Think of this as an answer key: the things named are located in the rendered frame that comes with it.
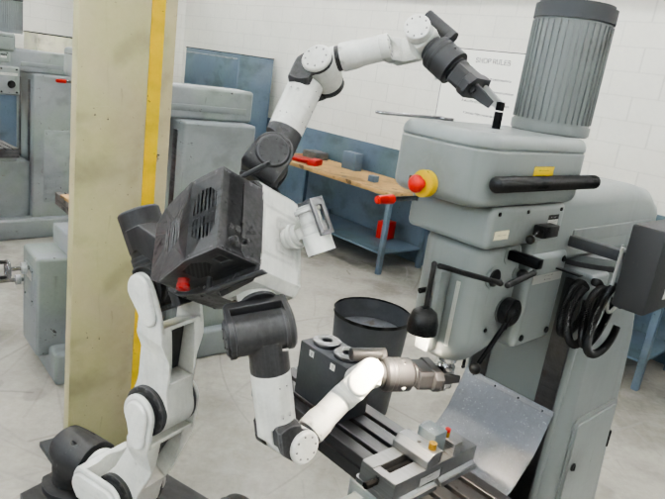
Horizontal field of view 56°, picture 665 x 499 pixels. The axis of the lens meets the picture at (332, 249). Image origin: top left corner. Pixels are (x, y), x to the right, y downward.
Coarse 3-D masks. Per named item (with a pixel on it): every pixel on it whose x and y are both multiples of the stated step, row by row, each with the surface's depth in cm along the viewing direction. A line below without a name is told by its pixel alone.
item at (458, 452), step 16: (448, 448) 171; (464, 448) 176; (368, 464) 162; (384, 464) 164; (400, 464) 165; (416, 464) 165; (448, 464) 171; (464, 464) 176; (384, 480) 158; (400, 480) 157; (416, 480) 161; (432, 480) 167; (448, 480) 170; (384, 496) 158; (400, 496) 158; (416, 496) 161
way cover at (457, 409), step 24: (480, 384) 201; (456, 408) 203; (480, 408) 198; (504, 408) 194; (528, 408) 189; (456, 432) 198; (480, 432) 195; (504, 432) 191; (528, 432) 186; (480, 456) 190; (504, 456) 187; (528, 456) 184; (504, 480) 183
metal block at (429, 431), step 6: (420, 426) 171; (426, 426) 171; (432, 426) 172; (438, 426) 172; (420, 432) 171; (426, 432) 170; (432, 432) 169; (438, 432) 169; (444, 432) 170; (426, 438) 170; (432, 438) 168; (438, 438) 169; (444, 438) 171; (438, 444) 170
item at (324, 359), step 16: (320, 336) 203; (304, 352) 201; (320, 352) 195; (336, 352) 193; (304, 368) 202; (320, 368) 196; (336, 368) 190; (304, 384) 202; (320, 384) 196; (320, 400) 197; (352, 416) 195
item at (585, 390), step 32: (576, 256) 180; (480, 352) 202; (512, 352) 193; (544, 352) 185; (576, 352) 180; (608, 352) 191; (512, 384) 194; (544, 384) 186; (576, 384) 183; (608, 384) 199; (576, 416) 188; (608, 416) 204; (544, 448) 188; (576, 448) 192; (544, 480) 191; (576, 480) 200
